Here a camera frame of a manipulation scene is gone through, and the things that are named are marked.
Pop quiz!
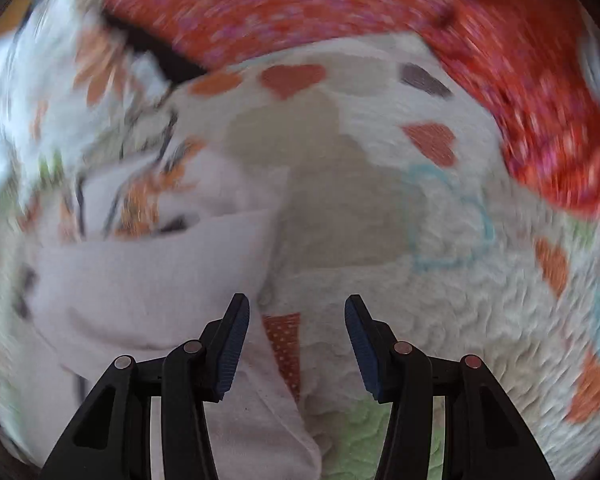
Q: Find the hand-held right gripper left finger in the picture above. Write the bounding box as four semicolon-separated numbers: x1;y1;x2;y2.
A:
39;293;251;480

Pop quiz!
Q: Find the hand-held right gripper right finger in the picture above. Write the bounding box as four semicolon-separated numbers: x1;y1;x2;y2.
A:
344;295;557;480

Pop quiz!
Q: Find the pale pink towel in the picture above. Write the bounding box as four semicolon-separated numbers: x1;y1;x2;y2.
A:
25;150;326;480

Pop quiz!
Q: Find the heart patterned quilt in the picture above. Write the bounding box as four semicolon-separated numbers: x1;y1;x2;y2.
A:
0;35;600;480

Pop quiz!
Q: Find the white floral pillow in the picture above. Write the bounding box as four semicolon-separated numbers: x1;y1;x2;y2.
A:
0;0;206;241

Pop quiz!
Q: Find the red floral cloth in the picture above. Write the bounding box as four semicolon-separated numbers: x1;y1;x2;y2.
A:
100;0;600;231

